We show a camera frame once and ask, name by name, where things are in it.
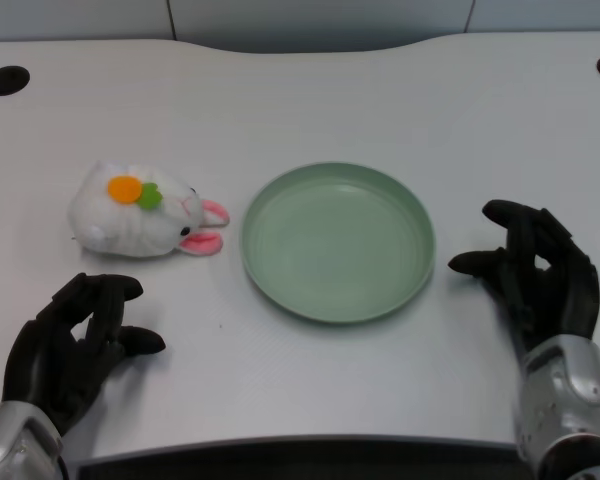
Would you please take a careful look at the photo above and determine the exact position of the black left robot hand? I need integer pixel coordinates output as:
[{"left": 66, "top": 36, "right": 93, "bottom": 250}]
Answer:
[{"left": 1, "top": 272, "right": 167, "bottom": 437}]

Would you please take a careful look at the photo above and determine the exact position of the white plush rabbit doll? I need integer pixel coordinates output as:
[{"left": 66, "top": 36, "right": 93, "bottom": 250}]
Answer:
[{"left": 67, "top": 158, "right": 231, "bottom": 259}]

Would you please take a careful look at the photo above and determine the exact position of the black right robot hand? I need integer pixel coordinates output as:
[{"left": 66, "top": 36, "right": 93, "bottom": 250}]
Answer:
[{"left": 447, "top": 199, "right": 600, "bottom": 354}]

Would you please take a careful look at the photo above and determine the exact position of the green round plate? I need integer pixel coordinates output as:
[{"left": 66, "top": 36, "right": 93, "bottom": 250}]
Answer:
[{"left": 239, "top": 160, "right": 437, "bottom": 327}]

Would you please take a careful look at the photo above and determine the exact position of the dark robot torso front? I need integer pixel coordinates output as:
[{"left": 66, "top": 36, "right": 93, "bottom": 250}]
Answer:
[{"left": 76, "top": 438, "right": 537, "bottom": 480}]

